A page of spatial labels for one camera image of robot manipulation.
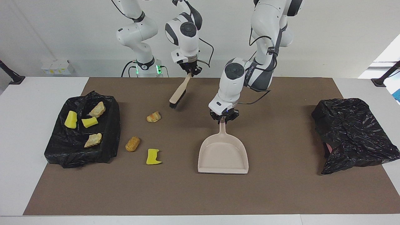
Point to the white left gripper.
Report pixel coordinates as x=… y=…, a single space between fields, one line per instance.
x=220 y=105

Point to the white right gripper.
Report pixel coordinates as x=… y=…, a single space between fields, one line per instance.
x=184 y=57

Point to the beige hand brush black bristles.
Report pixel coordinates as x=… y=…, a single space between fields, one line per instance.
x=179 y=92

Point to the beige plastic dustpan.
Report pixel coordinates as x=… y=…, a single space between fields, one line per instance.
x=223 y=156

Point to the orange striped croissant piece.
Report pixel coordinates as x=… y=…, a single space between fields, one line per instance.
x=93 y=140
x=153 y=117

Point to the pale bread chunk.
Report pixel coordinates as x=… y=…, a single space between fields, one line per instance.
x=97 y=110

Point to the yellow sponge chunk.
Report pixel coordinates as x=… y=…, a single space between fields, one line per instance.
x=71 y=120
x=89 y=122

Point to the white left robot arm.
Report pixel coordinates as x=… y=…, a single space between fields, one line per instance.
x=231 y=84

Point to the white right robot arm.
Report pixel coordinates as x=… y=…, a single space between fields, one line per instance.
x=137 y=31

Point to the pink bin under bag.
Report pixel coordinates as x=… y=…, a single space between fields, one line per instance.
x=327 y=149

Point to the black bag lined bin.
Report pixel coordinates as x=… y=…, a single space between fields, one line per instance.
x=62 y=150
x=353 y=134

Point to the notched yellow sponge piece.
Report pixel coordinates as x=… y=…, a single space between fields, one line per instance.
x=152 y=157

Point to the brown table mat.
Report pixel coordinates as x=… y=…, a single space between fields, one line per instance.
x=281 y=187

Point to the brown bread roll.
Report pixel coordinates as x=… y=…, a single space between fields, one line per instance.
x=132 y=144

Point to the blue plastic item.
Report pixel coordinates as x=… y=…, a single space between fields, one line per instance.
x=397 y=95

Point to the white wall power box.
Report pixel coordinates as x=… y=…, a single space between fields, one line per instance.
x=57 y=67

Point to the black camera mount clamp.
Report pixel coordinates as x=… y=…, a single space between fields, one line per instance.
x=382 y=79
x=15 y=78

